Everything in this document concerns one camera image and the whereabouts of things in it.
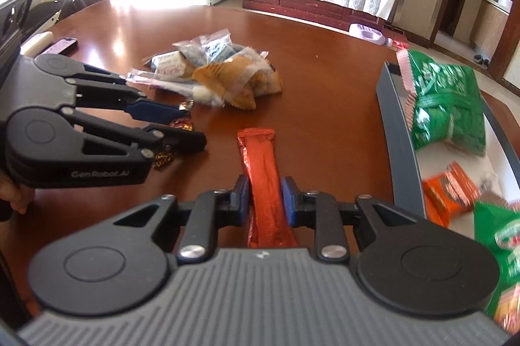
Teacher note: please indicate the grey shallow box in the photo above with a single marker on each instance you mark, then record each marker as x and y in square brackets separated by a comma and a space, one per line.
[400, 151]

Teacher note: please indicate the person's left hand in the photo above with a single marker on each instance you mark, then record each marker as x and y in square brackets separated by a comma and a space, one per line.
[16, 199]

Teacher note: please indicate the purple detergent bottle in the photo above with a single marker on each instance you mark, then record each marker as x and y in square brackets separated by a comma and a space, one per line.
[367, 34]

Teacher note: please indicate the long clear wrapped snack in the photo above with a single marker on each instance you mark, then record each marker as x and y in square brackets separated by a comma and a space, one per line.
[174, 86]

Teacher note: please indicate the purple phone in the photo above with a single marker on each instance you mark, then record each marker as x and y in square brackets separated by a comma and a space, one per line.
[61, 46]

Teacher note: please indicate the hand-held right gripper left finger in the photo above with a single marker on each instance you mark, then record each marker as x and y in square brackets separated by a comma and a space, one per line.
[242, 199]

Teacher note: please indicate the pastry in clear wrapper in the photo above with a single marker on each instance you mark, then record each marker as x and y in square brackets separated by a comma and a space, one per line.
[239, 81]

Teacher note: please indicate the green snack packet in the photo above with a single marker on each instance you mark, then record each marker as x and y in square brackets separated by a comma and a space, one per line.
[443, 106]

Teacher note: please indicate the red stick packet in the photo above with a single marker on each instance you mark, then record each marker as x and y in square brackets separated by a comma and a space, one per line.
[264, 183]

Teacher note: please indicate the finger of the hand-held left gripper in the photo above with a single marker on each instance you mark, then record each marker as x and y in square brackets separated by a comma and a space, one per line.
[178, 142]
[154, 112]

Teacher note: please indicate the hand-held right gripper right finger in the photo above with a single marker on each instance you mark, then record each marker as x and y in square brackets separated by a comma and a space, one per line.
[288, 199]

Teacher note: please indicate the white snack packet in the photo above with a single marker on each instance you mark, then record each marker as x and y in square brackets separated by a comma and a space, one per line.
[170, 65]

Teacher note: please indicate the orange red snack packet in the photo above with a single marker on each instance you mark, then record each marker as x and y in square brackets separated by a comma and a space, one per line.
[451, 193]

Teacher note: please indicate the gold dotted candy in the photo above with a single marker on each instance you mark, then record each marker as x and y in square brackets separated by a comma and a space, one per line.
[163, 160]

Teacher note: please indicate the red gold candy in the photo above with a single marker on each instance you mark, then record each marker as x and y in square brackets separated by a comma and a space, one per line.
[181, 122]

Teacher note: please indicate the red packet on floor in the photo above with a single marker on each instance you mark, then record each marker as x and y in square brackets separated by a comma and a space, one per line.
[400, 44]

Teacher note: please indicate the clear plastic snack packet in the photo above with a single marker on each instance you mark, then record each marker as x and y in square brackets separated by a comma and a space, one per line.
[211, 47]

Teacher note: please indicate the wooden kitchen counter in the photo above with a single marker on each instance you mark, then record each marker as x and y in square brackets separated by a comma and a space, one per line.
[489, 29]

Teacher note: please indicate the dark wooden television cabinet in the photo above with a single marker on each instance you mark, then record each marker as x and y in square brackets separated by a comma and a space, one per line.
[317, 6]

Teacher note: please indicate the white pot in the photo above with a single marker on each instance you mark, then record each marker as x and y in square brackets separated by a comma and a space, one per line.
[505, 0]

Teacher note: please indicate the green red striped packet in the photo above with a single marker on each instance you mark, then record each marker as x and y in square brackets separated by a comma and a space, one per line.
[499, 248]

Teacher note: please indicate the pair of dark slippers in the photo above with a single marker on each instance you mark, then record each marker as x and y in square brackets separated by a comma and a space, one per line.
[481, 60]

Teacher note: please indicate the beige case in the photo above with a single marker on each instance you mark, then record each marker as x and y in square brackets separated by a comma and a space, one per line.
[36, 42]

